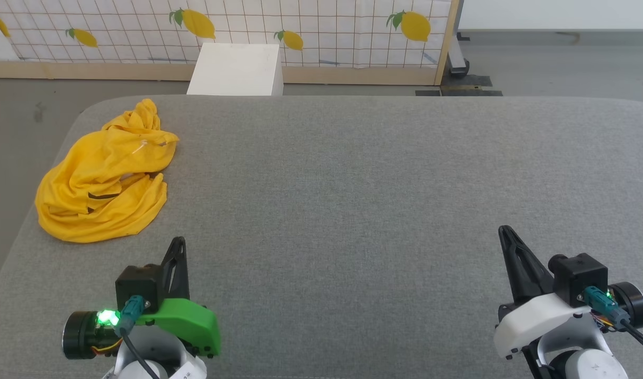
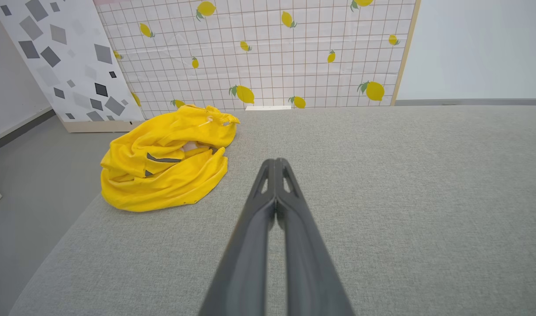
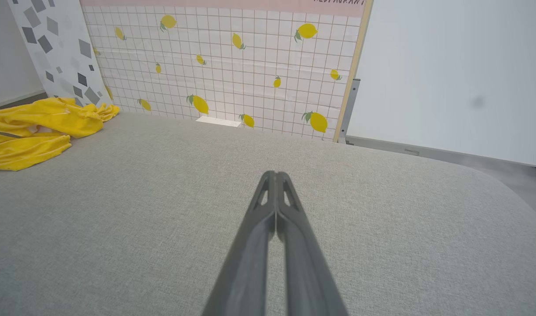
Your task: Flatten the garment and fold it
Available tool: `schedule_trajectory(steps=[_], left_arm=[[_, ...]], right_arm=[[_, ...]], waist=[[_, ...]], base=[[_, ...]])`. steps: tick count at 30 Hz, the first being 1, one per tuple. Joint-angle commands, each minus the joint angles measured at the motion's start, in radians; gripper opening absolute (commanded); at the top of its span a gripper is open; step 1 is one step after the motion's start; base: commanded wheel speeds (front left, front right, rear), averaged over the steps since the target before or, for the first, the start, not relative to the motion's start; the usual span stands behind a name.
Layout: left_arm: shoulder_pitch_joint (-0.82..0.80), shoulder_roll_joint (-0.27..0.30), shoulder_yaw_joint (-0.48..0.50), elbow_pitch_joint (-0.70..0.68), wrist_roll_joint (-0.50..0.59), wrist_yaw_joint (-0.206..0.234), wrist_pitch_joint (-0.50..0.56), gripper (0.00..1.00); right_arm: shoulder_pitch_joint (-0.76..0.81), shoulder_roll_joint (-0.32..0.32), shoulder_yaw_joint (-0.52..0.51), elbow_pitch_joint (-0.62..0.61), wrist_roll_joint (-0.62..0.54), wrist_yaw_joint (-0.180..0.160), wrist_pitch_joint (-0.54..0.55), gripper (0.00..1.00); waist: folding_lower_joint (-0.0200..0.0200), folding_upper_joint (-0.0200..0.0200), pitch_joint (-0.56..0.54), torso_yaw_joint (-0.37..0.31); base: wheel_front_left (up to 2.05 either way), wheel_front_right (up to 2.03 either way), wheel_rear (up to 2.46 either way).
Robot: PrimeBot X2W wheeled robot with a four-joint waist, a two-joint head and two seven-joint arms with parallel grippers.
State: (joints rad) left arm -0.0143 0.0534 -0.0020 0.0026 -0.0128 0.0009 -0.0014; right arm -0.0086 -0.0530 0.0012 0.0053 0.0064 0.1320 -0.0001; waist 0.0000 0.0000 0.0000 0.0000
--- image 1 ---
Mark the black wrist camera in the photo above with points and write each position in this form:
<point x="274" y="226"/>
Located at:
<point x="137" y="287"/>
<point x="582" y="276"/>

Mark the yellow t-shirt with white print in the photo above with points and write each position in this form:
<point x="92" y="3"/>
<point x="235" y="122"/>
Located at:
<point x="100" y="158"/>

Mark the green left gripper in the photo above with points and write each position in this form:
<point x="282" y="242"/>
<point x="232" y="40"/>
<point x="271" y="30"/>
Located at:
<point x="187" y="321"/>

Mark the black floor mat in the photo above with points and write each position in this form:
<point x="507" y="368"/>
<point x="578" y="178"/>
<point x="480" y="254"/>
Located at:
<point x="466" y="81"/>
<point x="458" y="93"/>

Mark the grey metal partition foot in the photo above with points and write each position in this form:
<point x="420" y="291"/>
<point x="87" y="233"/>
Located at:
<point x="457" y="60"/>

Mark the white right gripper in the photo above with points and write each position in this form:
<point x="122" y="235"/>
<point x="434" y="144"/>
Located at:
<point x="532" y="321"/>

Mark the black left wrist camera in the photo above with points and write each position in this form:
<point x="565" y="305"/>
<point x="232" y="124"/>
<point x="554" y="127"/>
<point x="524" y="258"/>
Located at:
<point x="137" y="287"/>

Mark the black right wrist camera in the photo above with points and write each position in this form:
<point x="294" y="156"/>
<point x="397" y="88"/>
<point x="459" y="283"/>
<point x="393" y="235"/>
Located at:
<point x="582" y="276"/>

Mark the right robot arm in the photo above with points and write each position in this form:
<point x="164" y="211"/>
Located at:
<point x="590" y="366"/>

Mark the white box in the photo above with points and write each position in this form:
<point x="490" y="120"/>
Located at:
<point x="237" y="68"/>

